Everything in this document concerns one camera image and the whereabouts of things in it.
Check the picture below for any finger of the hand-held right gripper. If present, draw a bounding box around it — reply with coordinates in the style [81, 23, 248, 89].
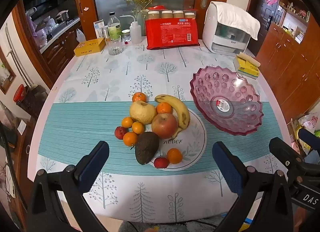
[269, 137, 304, 172]
[299, 128, 320, 149]

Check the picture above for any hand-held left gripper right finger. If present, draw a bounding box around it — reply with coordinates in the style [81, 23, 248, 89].
[212, 141, 294, 232]

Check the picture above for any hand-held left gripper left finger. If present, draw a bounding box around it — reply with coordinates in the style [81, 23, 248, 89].
[26, 141, 110, 232]

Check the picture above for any small red fruit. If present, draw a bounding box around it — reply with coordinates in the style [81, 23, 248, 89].
[153, 156, 170, 169]
[114, 126, 127, 139]

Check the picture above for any small orange mandarin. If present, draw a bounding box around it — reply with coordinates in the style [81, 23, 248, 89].
[132, 121, 145, 134]
[121, 116, 134, 129]
[156, 102, 173, 115]
[167, 148, 183, 164]
[132, 92, 148, 103]
[122, 131, 138, 147]

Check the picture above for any dark green avocado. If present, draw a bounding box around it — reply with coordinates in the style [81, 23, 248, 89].
[135, 131, 160, 165]

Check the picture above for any pink glass fruit bowl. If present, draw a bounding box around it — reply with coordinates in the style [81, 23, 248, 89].
[189, 66, 264, 136]

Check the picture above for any red apple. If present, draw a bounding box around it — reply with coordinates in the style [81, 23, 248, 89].
[151, 113, 178, 139]

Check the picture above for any pile of plastic bags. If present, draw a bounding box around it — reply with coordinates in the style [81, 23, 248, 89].
[290, 113, 320, 155]

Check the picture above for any yellow pear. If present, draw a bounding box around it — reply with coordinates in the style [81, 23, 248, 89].
[129, 101, 157, 125]

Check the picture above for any yellow banana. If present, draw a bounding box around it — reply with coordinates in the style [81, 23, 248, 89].
[154, 94, 191, 139]

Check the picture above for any yellow sponge pack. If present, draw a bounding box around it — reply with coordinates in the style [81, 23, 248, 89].
[234, 52, 260, 79]

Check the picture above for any red round container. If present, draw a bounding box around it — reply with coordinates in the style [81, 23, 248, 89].
[14, 84, 28, 102]

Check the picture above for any wooden kitchen counter cabinet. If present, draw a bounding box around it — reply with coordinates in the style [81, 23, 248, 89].
[40, 22, 83, 82]

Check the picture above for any yellow cardboard box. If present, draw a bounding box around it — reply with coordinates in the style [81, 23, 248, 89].
[73, 38, 106, 57]

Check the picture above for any clear glass tumbler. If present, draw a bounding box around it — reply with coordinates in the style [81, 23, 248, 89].
[105, 35, 124, 56]

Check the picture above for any white countertop appliance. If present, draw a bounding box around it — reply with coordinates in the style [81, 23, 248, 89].
[202, 1, 252, 56]

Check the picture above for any white towel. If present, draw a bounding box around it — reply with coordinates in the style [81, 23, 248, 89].
[216, 2, 261, 40]

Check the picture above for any white squeeze bottle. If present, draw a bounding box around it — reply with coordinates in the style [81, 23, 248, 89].
[120, 15, 142, 45]

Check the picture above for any white and blue carton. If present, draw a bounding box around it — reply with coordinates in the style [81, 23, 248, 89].
[94, 19, 105, 39]

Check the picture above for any clear bottle with green label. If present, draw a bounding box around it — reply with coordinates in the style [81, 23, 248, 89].
[107, 12, 122, 40]

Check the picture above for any red plastic package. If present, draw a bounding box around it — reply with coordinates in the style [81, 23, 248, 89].
[145, 18, 200, 50]

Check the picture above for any metal cooking pot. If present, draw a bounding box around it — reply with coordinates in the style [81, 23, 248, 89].
[55, 10, 69, 21]

